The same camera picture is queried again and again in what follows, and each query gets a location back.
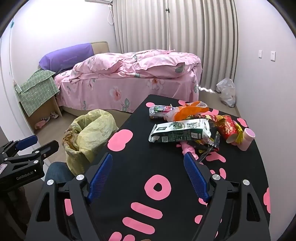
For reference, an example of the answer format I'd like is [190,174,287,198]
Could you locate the wall switch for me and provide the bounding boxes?
[258,50,263,58]

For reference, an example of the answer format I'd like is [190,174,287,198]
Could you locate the pink slippers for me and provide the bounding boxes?
[34,111,59,130]

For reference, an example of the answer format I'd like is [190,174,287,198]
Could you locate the purple pillow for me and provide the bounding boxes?
[39,43,94,73]

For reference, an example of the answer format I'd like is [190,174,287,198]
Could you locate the striped beige curtain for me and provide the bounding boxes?
[112,0,238,90]

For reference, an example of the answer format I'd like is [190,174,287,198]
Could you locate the yellow biscuit packet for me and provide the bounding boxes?
[233,121,243,145]

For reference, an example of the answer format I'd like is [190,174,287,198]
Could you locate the wooden bedside table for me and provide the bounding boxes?
[20,96,62,131]

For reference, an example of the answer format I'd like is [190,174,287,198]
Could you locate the white green milk carton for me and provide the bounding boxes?
[149,118,211,143]

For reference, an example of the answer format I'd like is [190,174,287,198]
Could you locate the bed with pink sheet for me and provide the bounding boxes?
[54,65,202,113]

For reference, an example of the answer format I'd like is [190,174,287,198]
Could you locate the pink cylinder container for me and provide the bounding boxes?
[238,128,255,151]

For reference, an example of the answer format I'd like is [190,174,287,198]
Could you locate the red paper cup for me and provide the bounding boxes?
[216,115,239,143]

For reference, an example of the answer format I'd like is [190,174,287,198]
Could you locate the white plastic bag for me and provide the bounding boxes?
[216,78,236,108]

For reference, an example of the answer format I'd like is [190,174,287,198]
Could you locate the white cartoon snack packet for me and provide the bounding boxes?
[149,105,175,118]

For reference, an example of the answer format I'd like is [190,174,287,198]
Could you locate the red gold snack bag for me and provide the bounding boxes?
[191,114,224,152]

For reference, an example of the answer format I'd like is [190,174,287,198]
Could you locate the wall socket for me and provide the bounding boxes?
[270,51,276,62]

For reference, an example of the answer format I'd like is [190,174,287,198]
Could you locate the pink floral duvet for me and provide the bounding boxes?
[69,49,202,81]

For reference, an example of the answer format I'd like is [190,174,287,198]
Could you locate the bin with yellow bag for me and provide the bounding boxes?
[62,109,118,176]

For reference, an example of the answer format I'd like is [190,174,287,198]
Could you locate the person's jeans leg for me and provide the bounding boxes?
[44,162,75,186]

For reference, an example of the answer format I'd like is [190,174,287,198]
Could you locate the air conditioner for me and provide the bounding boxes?
[85,0,113,5]

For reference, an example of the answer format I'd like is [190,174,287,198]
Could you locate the green checked cloth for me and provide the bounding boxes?
[14,68,59,116]

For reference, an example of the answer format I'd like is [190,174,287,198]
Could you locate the pink caterpillar toy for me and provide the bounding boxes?
[176,141,203,165]

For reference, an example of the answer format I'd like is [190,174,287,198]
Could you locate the orange snack bag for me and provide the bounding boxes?
[164,101,209,122]

